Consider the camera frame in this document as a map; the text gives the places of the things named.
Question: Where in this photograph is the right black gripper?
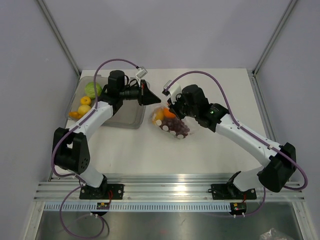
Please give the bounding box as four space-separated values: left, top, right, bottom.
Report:
168 91 199 121

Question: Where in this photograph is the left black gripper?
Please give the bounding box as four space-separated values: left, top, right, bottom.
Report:
118 79 160 106

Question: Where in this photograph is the purple grape bunch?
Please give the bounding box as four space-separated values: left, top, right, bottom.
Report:
159 118 190 139

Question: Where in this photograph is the clear zip top bag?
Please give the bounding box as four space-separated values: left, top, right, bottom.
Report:
149 104 200 140

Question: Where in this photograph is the yellow lemon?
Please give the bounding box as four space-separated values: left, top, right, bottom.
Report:
77 104 91 116
151 108 165 124

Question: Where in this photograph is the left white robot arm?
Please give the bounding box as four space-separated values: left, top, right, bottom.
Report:
51 67 161 199

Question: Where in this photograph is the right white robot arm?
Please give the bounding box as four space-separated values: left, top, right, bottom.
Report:
165 83 296 198

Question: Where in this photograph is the clear plastic food tray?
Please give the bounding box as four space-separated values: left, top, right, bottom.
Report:
65 76 146 129

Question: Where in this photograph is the green cabbage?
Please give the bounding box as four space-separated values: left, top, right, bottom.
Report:
84 81 102 99

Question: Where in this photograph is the small orange fruit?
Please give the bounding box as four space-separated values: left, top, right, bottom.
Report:
68 111 83 120

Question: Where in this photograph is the crumpled plastic wrap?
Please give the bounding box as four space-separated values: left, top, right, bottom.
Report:
259 228 292 240

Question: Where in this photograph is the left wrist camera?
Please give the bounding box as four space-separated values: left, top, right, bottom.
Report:
135 66 148 81

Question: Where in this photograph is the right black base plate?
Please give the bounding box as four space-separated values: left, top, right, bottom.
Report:
207 183 257 200

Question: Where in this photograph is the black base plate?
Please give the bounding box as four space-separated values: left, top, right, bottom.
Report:
79 183 124 200
207 183 257 200

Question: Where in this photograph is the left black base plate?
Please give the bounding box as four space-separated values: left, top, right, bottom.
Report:
79 183 124 200

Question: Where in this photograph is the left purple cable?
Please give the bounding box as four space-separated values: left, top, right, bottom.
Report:
51 58 140 238

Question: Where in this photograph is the purple cable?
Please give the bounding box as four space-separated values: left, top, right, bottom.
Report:
51 58 140 238
167 70 309 218

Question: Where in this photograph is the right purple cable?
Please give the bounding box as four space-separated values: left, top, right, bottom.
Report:
167 70 309 218

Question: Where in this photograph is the aluminium rail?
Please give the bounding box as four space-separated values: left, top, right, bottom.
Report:
33 173 306 202

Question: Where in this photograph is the white slotted cable duct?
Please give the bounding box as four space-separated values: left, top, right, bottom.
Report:
44 201 231 213

